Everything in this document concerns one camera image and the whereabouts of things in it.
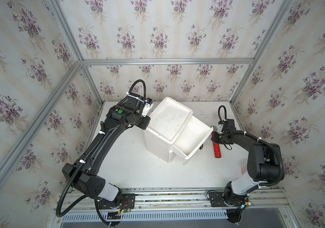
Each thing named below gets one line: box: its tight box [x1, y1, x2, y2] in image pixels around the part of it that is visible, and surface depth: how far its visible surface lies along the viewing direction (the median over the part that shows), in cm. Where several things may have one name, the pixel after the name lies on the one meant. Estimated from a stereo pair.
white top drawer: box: [172, 115, 214, 160], surface depth 80 cm
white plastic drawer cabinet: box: [143, 96, 194, 163], surface depth 80 cm
